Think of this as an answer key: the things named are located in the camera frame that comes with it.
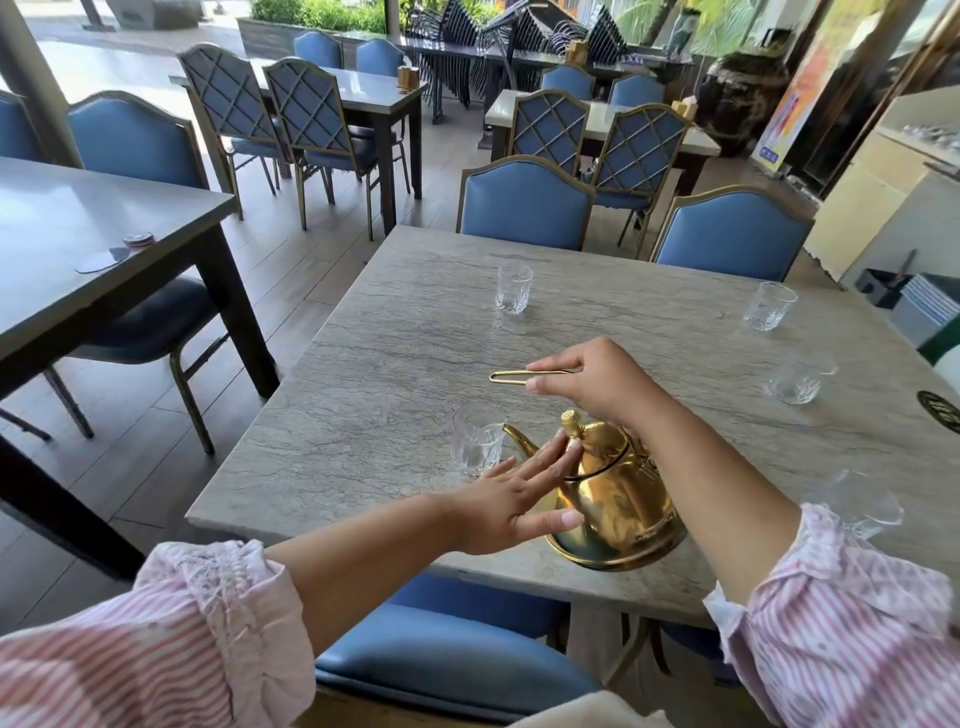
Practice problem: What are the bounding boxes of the person's right hand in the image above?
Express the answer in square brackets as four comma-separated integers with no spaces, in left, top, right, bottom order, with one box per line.
[524,336,666,430]

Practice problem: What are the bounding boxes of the person's left hand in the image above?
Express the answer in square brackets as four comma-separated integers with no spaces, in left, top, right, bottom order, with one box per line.
[441,435,585,556]

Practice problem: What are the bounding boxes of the gold metal teapot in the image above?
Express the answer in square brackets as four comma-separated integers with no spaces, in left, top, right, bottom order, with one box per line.
[489,367,690,573]

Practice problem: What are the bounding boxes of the person's right forearm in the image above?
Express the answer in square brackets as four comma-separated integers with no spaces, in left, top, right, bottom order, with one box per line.
[636,405,805,610]

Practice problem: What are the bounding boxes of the person's left forearm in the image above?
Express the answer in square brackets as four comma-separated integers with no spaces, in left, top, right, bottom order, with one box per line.
[264,480,468,663]

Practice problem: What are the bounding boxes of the clear cut glass tumbler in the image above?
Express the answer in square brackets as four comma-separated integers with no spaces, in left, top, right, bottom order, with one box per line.
[766,351,838,407]
[451,405,507,480]
[494,263,534,316]
[742,282,799,333]
[810,469,906,541]

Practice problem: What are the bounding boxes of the cream fabric garment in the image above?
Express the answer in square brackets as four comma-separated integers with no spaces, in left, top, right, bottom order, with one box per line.
[510,690,678,728]

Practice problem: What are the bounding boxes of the blue lattice-back chair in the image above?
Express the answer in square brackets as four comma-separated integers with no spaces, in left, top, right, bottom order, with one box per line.
[507,89,592,178]
[261,57,381,243]
[588,102,692,261]
[177,42,292,220]

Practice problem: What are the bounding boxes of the white top dining table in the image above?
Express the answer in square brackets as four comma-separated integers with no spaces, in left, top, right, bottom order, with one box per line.
[483,89,723,198]

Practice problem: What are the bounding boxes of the grey table with black legs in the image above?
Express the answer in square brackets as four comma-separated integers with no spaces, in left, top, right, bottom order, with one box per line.
[170,57,429,238]
[0,156,282,580]

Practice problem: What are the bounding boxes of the large dark ceramic jar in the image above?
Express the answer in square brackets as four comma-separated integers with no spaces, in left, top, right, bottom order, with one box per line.
[696,51,793,159]

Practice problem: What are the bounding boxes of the black box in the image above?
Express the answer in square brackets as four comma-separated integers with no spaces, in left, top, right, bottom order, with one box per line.
[854,250,921,313]

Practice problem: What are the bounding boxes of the stack of dark striped chairs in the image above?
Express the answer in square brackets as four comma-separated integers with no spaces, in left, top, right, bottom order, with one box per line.
[407,0,655,108]

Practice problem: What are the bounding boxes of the cream service counter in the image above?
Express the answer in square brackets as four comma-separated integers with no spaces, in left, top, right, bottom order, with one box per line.
[804,85,960,291]

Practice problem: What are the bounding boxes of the stack of white booklets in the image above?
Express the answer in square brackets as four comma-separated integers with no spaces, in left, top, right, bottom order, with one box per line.
[888,273,960,351]

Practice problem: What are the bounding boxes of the round black gold-print coaster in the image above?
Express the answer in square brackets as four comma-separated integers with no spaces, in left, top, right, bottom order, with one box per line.
[915,389,960,435]

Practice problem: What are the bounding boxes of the green palm plant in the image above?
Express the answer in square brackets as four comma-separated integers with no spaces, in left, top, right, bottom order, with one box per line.
[613,0,760,60]

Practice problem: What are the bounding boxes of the colourful standing banner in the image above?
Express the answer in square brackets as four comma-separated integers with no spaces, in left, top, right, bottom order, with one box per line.
[753,0,865,171]

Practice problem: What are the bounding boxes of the pink striped shirt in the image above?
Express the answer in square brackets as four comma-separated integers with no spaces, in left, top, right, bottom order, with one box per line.
[0,504,960,728]

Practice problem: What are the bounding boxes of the green hedge plants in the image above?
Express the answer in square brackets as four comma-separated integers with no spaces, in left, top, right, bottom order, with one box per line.
[247,0,388,33]

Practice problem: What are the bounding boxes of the round grey coaster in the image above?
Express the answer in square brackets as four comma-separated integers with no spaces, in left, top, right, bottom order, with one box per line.
[74,246,131,274]

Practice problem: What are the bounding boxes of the grey pillar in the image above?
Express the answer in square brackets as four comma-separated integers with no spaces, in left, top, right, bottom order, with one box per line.
[0,0,84,171]

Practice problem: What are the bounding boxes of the blue padded gold-frame chair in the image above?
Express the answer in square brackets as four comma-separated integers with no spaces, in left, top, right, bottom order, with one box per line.
[0,89,48,163]
[650,185,817,285]
[41,276,231,457]
[608,72,668,108]
[291,30,345,71]
[456,155,597,253]
[313,571,603,726]
[539,63,598,101]
[354,38,407,78]
[66,90,213,192]

